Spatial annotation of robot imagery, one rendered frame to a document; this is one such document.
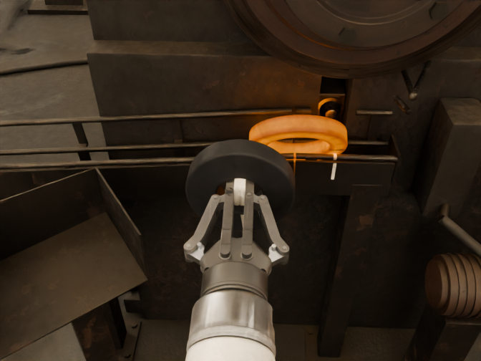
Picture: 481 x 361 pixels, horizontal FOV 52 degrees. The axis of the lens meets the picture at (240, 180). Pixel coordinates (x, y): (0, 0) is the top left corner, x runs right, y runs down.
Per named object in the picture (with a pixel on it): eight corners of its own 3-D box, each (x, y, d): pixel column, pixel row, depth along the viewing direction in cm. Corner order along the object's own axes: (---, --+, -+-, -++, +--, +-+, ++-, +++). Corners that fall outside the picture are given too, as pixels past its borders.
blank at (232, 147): (178, 140, 67) (173, 155, 64) (293, 135, 64) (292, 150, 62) (198, 218, 77) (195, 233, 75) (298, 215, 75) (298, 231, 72)
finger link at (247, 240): (239, 254, 56) (251, 255, 56) (245, 187, 64) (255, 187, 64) (239, 274, 59) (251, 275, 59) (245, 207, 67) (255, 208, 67)
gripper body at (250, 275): (197, 324, 56) (204, 260, 63) (270, 326, 56) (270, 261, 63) (192, 287, 51) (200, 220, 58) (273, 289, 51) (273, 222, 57)
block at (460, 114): (409, 186, 110) (436, 92, 95) (444, 187, 110) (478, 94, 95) (420, 220, 102) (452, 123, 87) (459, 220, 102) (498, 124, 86)
